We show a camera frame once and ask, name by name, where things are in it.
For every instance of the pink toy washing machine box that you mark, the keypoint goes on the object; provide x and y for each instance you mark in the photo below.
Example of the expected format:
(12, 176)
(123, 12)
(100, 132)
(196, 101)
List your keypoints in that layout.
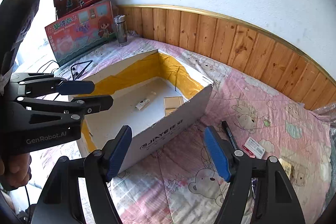
(81, 31)

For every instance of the person's left hand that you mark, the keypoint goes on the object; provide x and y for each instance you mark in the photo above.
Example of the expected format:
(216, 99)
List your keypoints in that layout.
(16, 171)

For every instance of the gold metal tin box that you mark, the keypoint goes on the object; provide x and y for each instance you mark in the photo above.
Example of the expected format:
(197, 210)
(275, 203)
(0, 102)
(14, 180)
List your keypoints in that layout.
(172, 103)

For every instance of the small white tube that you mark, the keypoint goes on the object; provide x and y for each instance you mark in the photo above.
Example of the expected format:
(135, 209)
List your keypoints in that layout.
(142, 103)

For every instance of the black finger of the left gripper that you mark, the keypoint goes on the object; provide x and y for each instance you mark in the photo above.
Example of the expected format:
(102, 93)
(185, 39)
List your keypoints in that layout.
(94, 104)

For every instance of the white cardboard box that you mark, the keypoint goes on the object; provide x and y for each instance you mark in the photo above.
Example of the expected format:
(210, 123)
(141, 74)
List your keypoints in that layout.
(154, 75)

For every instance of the clear bubble wrap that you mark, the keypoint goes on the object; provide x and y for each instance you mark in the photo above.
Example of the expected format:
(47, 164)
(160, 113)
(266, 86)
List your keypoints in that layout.
(327, 114)

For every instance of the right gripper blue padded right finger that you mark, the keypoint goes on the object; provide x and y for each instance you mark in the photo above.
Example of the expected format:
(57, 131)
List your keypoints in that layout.
(219, 152)

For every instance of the white red staples box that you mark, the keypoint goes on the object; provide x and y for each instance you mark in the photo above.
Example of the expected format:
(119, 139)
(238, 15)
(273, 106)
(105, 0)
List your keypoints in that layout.
(253, 148)

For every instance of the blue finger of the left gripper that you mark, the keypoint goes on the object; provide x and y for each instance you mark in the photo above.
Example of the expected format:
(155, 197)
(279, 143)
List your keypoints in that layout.
(75, 87)

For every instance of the yellow tissue pack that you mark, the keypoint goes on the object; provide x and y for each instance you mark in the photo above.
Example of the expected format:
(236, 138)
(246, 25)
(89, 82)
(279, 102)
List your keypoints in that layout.
(288, 168)

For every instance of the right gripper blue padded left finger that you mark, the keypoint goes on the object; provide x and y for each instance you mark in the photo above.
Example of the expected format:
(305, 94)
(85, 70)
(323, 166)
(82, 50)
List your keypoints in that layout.
(115, 151)

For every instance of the black marker pen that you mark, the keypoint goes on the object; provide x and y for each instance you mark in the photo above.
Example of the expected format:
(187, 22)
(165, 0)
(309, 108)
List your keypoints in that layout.
(229, 134)

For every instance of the pink bear bedsheet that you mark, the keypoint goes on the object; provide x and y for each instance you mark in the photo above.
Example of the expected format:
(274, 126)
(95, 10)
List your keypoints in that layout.
(178, 183)

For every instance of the steel glass bottle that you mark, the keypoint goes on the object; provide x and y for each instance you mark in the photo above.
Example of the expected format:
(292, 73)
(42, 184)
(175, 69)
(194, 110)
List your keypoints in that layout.
(120, 23)

